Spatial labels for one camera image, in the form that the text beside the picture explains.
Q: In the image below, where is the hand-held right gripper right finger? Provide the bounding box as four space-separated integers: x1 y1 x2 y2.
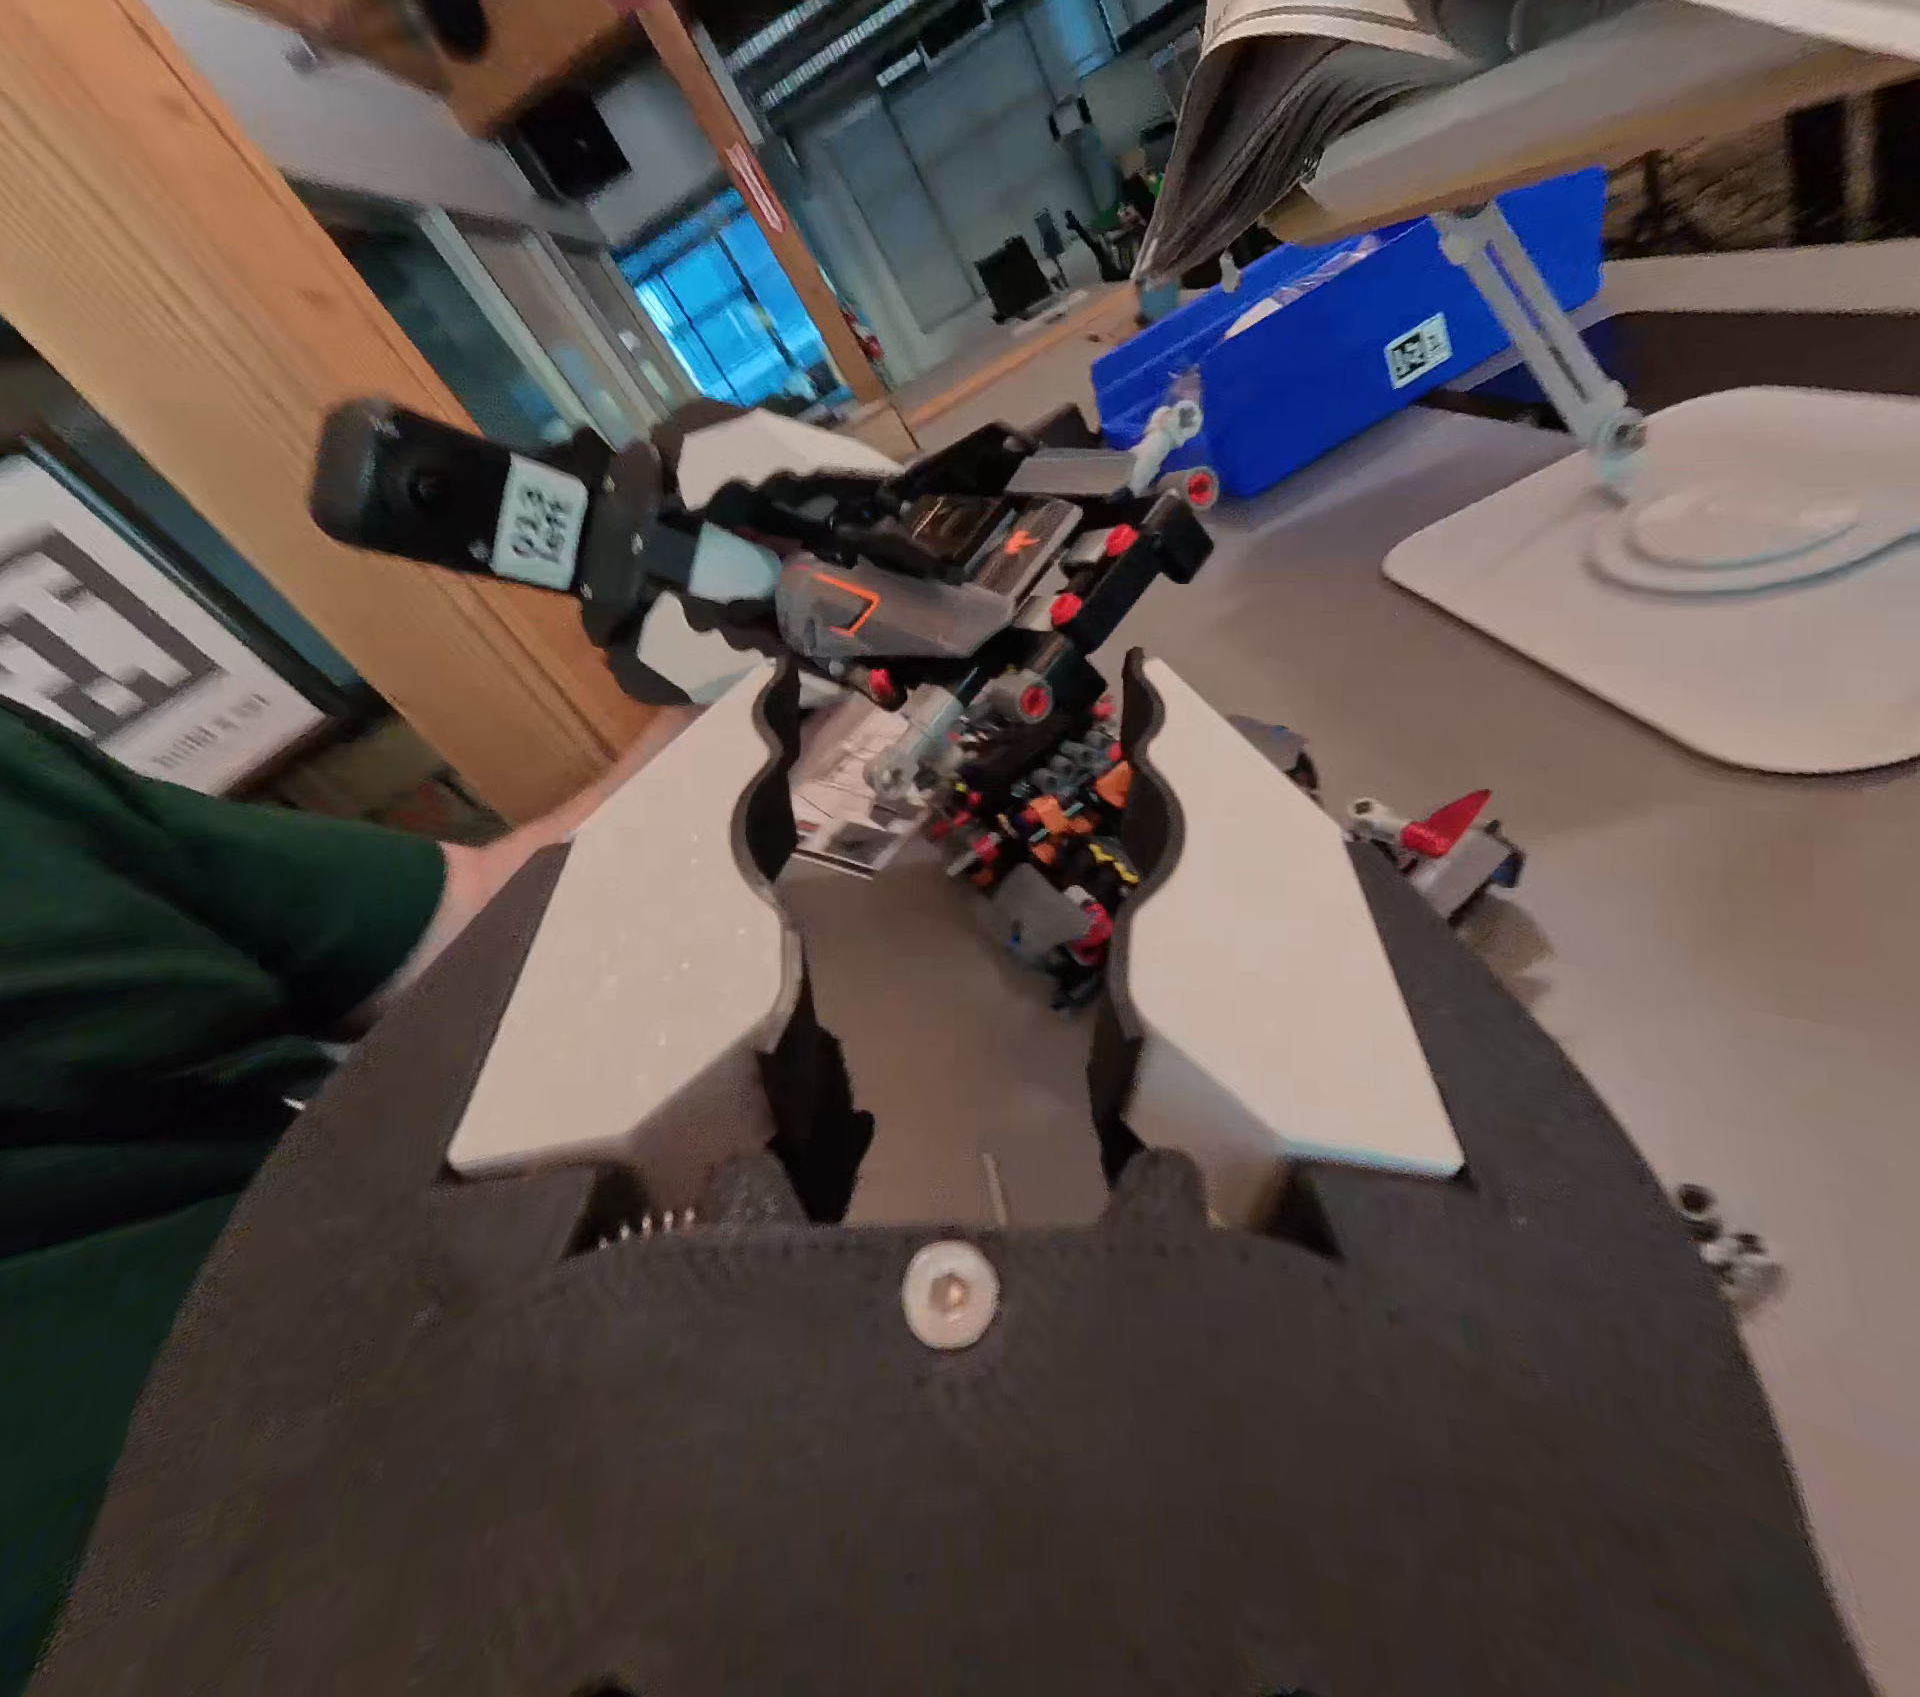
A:
1092 647 1466 1180

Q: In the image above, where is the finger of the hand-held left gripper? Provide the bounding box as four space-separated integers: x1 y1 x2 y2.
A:
634 608 779 700
672 406 907 509

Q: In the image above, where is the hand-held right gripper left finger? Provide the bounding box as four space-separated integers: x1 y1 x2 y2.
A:
447 663 805 1175

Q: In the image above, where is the black lego subassembly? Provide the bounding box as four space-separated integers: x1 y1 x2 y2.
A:
705 398 1220 738

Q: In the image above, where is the grey orange lego car model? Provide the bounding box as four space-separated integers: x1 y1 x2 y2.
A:
900 692 1531 1012

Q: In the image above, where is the lego sticker sheet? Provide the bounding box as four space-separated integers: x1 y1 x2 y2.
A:
786 706 937 874

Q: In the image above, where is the small dark lego connector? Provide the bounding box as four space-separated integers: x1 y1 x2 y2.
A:
1677 1184 1789 1307

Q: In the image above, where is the wooden panel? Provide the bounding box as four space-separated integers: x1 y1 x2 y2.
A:
0 0 650 828

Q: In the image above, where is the red white beam sign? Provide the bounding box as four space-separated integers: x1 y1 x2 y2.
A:
721 136 792 239

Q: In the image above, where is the framed marker poster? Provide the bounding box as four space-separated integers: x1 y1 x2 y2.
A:
0 436 342 803

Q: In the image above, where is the person's torso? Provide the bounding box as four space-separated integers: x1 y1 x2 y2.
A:
0 698 453 1697

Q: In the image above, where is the blue bin with tag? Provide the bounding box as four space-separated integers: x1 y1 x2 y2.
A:
1091 170 1615 503

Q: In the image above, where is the white book stand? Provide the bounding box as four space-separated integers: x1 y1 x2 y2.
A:
1267 2 1920 776

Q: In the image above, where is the black wall speaker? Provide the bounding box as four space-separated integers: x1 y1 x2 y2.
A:
510 93 636 203

